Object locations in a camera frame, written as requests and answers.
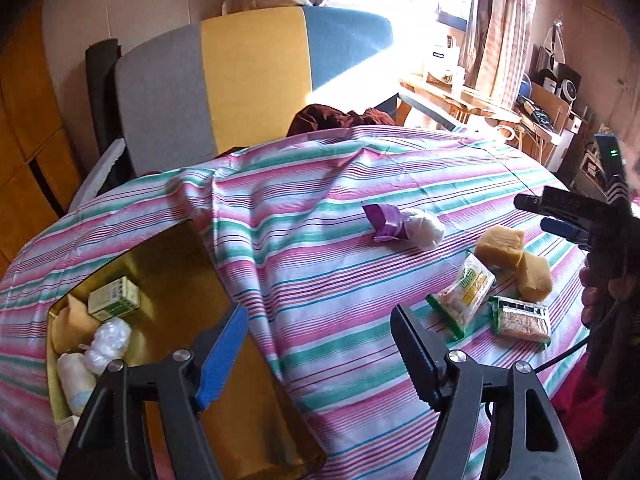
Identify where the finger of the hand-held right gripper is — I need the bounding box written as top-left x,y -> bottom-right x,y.
541,217 -> 593,248
514,187 -> 626,221

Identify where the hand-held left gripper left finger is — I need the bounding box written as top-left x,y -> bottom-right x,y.
57,302 -> 249,480

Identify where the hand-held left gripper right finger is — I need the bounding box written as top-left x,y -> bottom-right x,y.
391,304 -> 581,480

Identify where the yellow sponge block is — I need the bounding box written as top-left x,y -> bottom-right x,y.
515,252 -> 554,303
474,226 -> 527,272

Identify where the yellow label snack packet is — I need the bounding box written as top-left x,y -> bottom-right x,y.
426,251 -> 497,343

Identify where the gold lined storage box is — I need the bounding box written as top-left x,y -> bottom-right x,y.
46,220 -> 328,480

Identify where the green edged snack packet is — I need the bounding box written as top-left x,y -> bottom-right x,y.
488,295 -> 552,350

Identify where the clear bag of white cotton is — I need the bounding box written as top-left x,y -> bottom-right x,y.
56,352 -> 98,417
84,316 -> 132,376

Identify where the small green carton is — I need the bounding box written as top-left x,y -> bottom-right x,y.
88,277 -> 142,322

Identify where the white cloth pouch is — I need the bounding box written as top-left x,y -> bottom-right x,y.
402,207 -> 446,251

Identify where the purple foil packet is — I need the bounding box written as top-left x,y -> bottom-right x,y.
362,203 -> 407,242

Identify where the tan packet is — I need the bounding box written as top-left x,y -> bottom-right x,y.
50,294 -> 103,355

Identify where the person's right hand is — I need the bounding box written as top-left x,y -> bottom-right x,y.
580,266 -> 635,328

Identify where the small folding table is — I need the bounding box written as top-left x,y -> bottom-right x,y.
517,105 -> 563,161

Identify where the cardboard sheet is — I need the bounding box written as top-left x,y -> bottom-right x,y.
530,80 -> 571,126

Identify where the striped pink green bedsheet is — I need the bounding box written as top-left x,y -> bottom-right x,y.
0,127 -> 593,480

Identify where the wooden side table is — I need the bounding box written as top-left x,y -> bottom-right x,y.
399,74 -> 523,126

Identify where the red blanket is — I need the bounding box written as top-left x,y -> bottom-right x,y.
550,350 -> 640,461

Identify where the striped beige curtain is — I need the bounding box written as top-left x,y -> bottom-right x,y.
457,0 -> 538,106

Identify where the dark red cloth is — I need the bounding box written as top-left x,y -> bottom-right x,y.
286,104 -> 398,138

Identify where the grey yellow blue chair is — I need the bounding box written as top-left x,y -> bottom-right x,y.
70,5 -> 463,211

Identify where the wooden wardrobe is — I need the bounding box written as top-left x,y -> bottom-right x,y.
0,0 -> 83,271

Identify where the white ring-shaped object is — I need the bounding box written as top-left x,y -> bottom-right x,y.
495,122 -> 526,148

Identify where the black cable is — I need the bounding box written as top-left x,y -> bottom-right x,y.
534,337 -> 593,373

